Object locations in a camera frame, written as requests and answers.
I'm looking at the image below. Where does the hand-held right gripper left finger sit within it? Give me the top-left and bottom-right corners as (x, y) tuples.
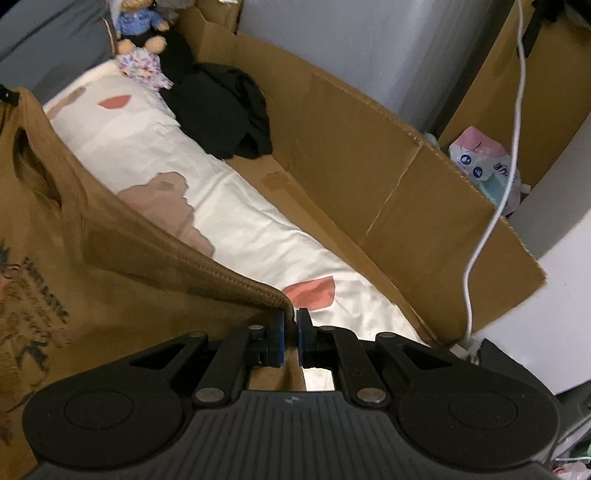
(129, 308), (287, 407)

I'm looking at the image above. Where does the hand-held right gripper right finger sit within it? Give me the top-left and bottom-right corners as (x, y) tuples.
(296, 308), (455, 409)

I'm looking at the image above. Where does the brown printed t-shirt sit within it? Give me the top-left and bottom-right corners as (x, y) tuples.
(0, 88), (294, 480)

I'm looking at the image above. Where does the grey pillow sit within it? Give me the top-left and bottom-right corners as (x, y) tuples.
(0, 0), (116, 70)

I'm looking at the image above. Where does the white printed blanket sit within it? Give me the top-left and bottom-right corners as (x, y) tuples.
(42, 60), (430, 393)

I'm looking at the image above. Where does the floral print plush toy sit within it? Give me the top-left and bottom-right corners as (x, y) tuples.
(113, 50), (174, 90)

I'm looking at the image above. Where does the teddy bear in blue shirt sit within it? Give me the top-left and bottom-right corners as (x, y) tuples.
(113, 0), (168, 55)

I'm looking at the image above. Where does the white charger plug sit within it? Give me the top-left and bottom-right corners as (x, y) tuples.
(450, 339), (481, 360)

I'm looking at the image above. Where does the low folded cardboard sheet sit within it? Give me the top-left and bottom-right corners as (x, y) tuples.
(178, 0), (548, 347)

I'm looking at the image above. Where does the black garment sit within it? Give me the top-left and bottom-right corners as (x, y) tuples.
(159, 32), (273, 161)

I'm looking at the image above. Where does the pink white detergent pouch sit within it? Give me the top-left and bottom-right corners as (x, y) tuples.
(448, 126), (532, 217)

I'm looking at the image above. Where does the tall cardboard sheet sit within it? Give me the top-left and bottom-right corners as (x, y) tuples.
(438, 0), (591, 190)

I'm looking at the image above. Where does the white cable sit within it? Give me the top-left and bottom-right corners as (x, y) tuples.
(464, 0), (527, 342)

